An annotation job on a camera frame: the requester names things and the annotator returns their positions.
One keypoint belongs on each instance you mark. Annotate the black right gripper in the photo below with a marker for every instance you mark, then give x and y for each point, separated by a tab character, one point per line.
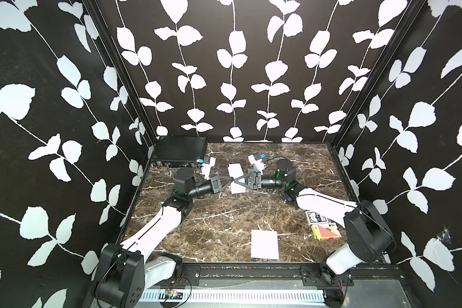
258	182

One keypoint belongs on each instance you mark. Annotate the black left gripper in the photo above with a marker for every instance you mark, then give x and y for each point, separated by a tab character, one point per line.
214	186

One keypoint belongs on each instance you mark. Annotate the pale blue square paper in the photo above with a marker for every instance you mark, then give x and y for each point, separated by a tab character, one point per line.
235	171

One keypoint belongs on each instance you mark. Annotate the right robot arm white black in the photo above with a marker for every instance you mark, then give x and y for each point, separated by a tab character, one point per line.
368	235

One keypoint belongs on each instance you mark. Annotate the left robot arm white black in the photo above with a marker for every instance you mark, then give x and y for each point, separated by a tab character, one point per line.
124	271

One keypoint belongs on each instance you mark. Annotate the white square paper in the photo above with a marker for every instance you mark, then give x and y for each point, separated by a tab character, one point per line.
264	245

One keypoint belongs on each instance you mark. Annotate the black aluminium briefcase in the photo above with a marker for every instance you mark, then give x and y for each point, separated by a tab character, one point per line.
179	151

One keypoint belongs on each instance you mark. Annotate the black playing card box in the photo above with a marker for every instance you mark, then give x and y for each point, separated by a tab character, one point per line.
315	218

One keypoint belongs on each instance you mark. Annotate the yellow red card box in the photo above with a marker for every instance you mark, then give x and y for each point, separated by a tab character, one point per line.
326	231

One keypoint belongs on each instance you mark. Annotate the small circuit board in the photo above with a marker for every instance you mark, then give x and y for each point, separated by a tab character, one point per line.
171	295

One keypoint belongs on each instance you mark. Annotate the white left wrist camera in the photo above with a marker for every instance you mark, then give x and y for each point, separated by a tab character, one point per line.
205	165

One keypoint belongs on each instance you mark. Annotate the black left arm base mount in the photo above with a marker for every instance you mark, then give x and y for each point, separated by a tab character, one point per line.
184	275

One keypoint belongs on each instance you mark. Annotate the white perforated cable duct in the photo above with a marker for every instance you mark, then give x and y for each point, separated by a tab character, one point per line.
301	297

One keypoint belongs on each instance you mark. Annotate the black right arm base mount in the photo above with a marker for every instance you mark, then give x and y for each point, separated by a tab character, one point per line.
322	277

